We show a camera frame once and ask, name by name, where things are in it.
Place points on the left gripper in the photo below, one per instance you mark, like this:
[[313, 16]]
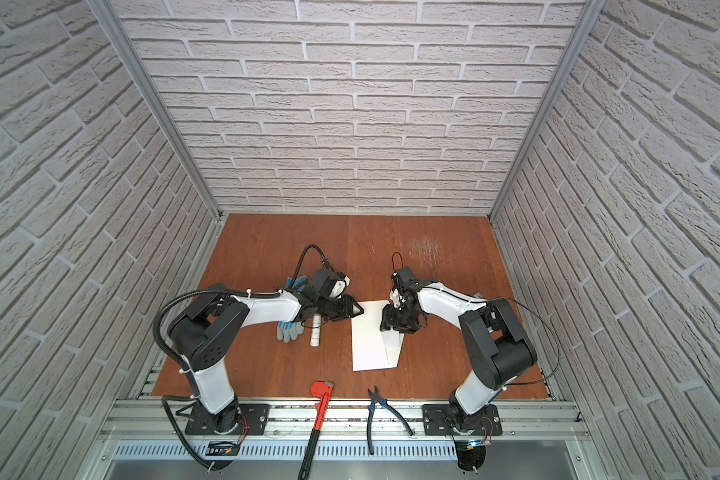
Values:
[[350, 308]]

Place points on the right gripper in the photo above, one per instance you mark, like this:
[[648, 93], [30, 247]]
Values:
[[388, 319]]

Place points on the cream envelope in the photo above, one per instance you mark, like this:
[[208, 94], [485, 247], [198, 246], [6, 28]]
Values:
[[373, 349]]

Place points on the white glue stick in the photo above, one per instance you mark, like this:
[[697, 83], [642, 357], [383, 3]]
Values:
[[315, 331]]

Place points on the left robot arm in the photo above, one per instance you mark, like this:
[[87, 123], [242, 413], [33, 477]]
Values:
[[198, 328]]

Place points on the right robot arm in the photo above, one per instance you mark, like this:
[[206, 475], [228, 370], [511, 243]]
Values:
[[497, 344]]

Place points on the blue grey work glove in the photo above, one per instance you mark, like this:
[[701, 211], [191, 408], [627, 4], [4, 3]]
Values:
[[289, 331]]

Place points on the red pipe wrench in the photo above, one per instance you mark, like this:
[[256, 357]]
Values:
[[322, 390]]

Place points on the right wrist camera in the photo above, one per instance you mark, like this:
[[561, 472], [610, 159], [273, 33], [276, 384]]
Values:
[[402, 294]]

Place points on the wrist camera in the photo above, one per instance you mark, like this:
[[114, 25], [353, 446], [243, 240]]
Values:
[[331, 284], [402, 294]]

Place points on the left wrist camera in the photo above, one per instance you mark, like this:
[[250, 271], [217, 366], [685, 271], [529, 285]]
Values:
[[331, 284]]

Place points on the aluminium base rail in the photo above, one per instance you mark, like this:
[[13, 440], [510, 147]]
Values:
[[278, 429]]

